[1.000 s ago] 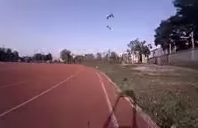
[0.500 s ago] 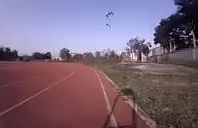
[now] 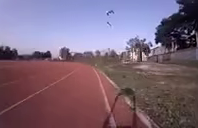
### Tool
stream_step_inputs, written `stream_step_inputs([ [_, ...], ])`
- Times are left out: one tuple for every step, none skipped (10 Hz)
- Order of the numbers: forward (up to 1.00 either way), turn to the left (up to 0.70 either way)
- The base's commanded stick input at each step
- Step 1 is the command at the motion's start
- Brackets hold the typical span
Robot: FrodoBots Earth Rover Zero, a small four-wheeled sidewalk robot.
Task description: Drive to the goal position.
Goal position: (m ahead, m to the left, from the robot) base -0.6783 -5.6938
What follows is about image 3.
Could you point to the white painted lane lines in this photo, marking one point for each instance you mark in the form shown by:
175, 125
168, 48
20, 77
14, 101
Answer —
104, 96

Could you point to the pale building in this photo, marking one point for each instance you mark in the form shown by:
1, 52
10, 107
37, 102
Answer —
133, 56

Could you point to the small tree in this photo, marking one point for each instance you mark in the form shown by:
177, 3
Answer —
138, 45

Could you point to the red running track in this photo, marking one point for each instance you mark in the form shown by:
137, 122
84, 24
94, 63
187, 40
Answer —
63, 100

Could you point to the grass strip beside track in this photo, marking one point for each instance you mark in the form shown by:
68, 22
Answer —
167, 90

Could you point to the large dark trees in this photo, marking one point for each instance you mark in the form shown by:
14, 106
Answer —
187, 26

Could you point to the row of distant trees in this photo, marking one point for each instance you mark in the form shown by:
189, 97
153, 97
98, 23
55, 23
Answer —
0, 52

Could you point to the grey concrete wall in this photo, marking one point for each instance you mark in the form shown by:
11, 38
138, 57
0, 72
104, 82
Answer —
193, 53

